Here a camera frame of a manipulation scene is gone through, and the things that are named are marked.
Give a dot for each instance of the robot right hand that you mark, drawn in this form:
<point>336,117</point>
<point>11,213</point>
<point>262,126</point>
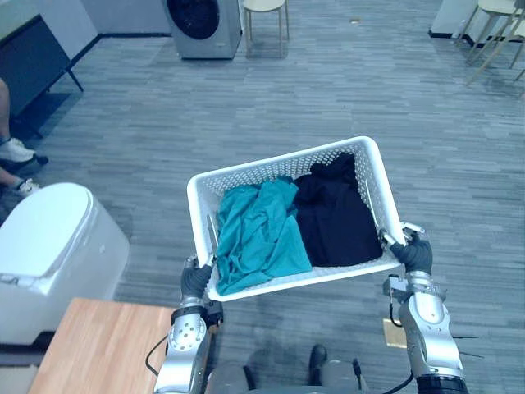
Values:
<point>415,255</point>

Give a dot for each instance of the person's leg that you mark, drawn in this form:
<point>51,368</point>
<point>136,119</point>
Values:
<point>16,151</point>
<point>28,186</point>

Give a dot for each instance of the robot leg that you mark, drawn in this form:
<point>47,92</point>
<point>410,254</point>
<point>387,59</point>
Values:
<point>229,379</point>
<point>318,357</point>

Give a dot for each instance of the black garment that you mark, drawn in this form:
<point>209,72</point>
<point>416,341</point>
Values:
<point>336,221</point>

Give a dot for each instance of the robot right leg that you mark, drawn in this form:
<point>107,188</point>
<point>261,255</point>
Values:
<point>318,357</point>

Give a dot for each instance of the white perforated laundry basket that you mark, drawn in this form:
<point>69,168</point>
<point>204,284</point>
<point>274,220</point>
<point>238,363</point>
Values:
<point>283,164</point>

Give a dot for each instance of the dark cabinet with legs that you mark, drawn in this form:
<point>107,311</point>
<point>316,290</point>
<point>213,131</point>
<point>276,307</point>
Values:
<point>33,61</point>

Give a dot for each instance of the white cabinet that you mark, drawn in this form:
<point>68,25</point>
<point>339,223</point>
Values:
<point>451,16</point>

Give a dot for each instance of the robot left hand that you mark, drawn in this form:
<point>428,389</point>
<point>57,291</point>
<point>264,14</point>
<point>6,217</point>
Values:
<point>196,281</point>

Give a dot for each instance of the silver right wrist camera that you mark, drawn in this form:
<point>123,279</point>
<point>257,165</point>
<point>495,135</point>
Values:
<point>394,287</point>

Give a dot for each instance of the silver front-load washing machine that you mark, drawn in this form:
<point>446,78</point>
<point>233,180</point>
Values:
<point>223,28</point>

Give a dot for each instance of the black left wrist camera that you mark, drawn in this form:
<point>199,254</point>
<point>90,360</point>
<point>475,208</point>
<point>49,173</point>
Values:
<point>214,315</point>

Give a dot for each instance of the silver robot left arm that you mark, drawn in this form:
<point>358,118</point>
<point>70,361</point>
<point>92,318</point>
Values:
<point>184,340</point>

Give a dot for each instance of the robot left leg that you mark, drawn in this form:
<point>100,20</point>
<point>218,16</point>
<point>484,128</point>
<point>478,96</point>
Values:
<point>229,379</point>

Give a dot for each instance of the white lidded bin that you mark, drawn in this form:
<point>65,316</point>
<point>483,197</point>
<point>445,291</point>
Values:
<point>53,234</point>

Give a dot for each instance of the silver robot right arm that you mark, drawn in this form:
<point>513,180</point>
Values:
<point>430,328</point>

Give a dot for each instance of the yellowish floor tag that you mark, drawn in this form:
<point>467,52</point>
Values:
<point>394,333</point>

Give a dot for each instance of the teal garment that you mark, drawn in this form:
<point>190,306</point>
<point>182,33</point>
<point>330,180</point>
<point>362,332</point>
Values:
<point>258,238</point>

